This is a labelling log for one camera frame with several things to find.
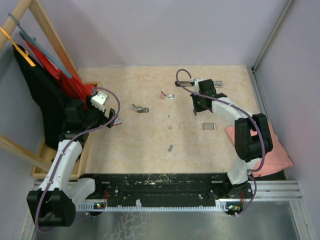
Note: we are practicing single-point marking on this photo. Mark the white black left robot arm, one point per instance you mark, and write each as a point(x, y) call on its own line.
point(54, 204)

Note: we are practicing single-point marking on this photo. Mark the teal clothes hanger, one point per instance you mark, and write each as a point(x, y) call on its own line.
point(37, 47)

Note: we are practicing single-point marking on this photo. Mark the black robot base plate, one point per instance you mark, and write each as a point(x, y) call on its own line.
point(166, 189)

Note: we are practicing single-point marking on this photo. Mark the pink folded cloth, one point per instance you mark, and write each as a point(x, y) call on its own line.
point(275, 161)

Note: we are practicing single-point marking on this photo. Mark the red hanging garment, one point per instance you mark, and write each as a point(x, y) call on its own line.
point(73, 87)

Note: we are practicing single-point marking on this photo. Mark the black hanging garment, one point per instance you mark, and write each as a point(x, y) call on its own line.
point(46, 93)

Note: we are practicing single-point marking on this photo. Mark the yellow clothes hanger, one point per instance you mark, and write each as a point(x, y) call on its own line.
point(23, 53)

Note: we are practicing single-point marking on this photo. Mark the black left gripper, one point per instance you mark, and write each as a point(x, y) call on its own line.
point(103, 117)

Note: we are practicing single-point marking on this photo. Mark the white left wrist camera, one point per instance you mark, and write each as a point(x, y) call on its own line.
point(99, 100)

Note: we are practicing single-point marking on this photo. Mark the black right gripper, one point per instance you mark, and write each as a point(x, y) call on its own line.
point(197, 109)

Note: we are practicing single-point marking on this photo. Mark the red white staple box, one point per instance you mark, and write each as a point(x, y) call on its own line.
point(117, 121)
point(209, 126)

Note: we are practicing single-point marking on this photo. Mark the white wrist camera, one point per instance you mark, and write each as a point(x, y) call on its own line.
point(99, 100)
point(195, 83)

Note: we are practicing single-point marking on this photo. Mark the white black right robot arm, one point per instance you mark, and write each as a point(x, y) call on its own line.
point(252, 137)

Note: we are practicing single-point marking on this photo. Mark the large black chrome stapler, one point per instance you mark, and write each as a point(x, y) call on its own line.
point(217, 84)

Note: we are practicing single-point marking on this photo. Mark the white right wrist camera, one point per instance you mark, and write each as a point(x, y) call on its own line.
point(195, 83)

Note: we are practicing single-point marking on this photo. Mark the aluminium rail frame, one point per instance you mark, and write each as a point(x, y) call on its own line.
point(186, 210)

